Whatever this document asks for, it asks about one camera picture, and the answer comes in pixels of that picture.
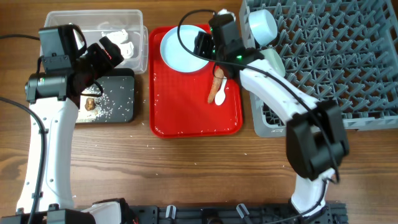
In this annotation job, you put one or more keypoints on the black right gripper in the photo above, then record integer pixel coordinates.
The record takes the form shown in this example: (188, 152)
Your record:
(202, 40)

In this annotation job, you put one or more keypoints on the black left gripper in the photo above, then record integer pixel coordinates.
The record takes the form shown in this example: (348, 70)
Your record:
(106, 64)

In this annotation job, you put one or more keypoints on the orange carrot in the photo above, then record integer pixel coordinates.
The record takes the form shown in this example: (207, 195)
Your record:
(217, 80)

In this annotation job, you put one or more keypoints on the light blue bowl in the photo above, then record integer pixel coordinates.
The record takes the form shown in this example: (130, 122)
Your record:
(263, 26)

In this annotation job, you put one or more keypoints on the mint green bowl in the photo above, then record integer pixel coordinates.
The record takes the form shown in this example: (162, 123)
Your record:
(275, 60)

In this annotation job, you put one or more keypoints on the light blue plate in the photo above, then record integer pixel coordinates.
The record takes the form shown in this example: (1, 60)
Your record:
(175, 56)

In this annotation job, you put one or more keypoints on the white napkin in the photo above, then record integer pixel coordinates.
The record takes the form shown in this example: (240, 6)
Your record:
(120, 38)

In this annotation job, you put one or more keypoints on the brown food scrap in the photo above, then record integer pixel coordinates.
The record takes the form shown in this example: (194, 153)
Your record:
(90, 104)

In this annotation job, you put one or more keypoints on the red snack wrapper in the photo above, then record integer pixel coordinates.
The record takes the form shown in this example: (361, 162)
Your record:
(110, 57)

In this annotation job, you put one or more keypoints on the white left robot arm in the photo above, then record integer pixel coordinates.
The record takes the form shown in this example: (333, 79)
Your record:
(46, 195)

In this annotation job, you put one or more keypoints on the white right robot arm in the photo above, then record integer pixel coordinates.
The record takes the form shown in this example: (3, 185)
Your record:
(316, 140)

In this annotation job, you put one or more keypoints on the grey dishwasher rack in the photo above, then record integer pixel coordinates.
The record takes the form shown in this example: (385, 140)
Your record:
(345, 51)

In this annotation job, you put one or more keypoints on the white plastic spoon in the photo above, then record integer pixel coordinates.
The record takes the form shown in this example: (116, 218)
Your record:
(220, 95)

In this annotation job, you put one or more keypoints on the clear plastic bin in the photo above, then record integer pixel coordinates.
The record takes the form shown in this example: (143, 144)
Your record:
(93, 22)

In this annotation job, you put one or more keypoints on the black tray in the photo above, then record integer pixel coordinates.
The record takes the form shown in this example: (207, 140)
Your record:
(121, 96)

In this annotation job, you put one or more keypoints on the red serving tray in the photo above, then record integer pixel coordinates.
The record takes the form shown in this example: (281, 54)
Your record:
(178, 101)

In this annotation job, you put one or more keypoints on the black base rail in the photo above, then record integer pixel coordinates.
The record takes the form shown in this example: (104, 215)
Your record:
(332, 213)

